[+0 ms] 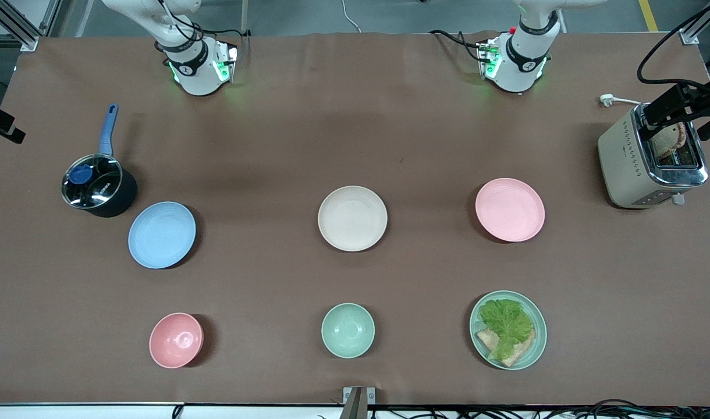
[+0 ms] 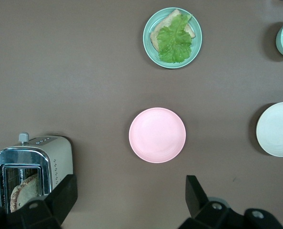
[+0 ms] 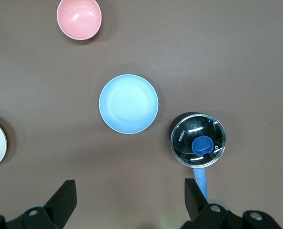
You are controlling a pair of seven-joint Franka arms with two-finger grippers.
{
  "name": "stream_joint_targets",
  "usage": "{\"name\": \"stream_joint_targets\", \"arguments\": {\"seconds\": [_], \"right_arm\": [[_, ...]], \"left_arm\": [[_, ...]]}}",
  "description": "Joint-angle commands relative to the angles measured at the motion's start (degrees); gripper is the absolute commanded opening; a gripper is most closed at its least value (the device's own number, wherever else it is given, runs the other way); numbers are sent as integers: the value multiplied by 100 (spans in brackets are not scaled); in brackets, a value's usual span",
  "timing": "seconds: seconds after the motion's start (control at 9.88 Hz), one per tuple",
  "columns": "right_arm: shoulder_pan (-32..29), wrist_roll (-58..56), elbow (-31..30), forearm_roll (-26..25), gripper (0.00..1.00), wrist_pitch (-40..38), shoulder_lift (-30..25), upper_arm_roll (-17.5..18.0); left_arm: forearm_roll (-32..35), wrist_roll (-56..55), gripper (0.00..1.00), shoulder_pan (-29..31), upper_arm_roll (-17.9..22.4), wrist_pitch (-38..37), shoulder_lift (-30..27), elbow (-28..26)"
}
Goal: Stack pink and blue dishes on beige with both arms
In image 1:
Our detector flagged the shallow pink bowl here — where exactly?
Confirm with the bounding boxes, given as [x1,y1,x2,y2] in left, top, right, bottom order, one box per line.
[475,178,546,243]

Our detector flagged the shallow blue bowl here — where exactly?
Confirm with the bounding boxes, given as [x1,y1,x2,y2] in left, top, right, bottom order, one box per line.
[127,201,197,269]

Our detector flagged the toast slice in toaster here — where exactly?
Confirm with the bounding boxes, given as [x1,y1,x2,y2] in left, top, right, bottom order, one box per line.
[649,122,687,159]

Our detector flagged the white toaster power plug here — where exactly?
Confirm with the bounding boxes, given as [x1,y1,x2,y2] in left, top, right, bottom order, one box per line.
[600,94,642,109]

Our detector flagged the beige chrome toaster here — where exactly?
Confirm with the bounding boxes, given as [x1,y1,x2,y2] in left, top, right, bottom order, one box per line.
[598,103,709,210]

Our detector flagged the glass lid blue knob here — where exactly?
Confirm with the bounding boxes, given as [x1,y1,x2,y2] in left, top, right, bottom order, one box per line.
[62,154,124,209]

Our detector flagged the dark blue saucepan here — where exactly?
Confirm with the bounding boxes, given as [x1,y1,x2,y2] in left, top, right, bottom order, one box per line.
[61,104,139,219]

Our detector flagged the base connector box green light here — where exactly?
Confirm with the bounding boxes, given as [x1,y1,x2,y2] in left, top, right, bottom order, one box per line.
[212,40,240,83]
[477,38,502,80]

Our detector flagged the green plate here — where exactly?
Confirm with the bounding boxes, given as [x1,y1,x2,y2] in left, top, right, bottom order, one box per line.
[469,290,548,371]

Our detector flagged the green lettuce leaf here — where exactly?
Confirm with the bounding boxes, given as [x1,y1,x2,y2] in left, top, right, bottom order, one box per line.
[478,299,535,361]

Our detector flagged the small deep pink bowl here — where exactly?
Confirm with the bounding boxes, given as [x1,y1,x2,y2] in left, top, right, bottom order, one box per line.
[149,313,204,369]

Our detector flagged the brown bread slice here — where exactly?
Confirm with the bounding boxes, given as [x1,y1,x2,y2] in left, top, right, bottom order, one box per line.
[476,327,536,368]

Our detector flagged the brown table cover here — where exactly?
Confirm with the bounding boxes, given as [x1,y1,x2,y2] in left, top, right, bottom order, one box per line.
[0,32,710,407]

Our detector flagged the shallow beige bowl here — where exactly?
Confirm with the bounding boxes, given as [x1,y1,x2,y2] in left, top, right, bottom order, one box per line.
[318,186,388,253]

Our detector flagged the small deep green bowl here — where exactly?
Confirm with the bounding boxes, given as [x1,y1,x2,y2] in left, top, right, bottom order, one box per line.
[321,303,375,359]

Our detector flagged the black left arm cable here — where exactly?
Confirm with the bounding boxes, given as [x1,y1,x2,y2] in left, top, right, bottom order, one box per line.
[636,0,710,88]

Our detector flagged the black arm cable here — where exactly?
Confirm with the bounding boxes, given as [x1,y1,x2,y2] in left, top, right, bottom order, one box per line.
[156,0,205,45]
[636,0,710,88]

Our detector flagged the aluminium frame profile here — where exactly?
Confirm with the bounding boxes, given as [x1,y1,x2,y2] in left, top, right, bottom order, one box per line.
[0,0,54,52]
[678,0,710,45]

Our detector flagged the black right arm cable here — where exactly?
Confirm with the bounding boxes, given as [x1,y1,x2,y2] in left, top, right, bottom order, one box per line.
[156,0,205,45]

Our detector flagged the black base cable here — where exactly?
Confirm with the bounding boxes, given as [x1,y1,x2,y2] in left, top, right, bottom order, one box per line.
[203,26,251,48]
[429,29,485,62]

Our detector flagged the black floor cable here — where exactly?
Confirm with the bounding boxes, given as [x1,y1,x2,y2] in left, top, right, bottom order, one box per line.
[579,398,710,419]
[457,406,571,419]

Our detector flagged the white floor cable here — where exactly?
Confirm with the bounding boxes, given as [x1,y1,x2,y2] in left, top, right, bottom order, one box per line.
[340,0,363,33]

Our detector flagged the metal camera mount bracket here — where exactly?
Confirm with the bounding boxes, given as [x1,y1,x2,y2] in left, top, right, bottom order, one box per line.
[342,386,376,419]

